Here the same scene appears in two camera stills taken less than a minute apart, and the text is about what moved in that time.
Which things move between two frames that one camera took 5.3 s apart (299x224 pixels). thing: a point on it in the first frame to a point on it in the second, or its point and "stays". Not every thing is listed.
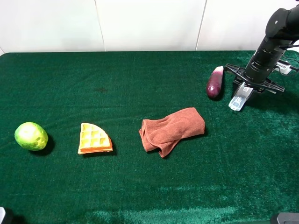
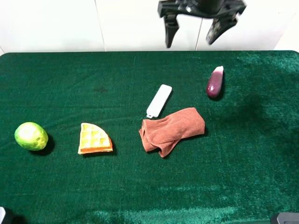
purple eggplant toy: [215, 83] stays
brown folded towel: [163, 134] stays
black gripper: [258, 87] to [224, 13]
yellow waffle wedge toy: [94, 139] stays
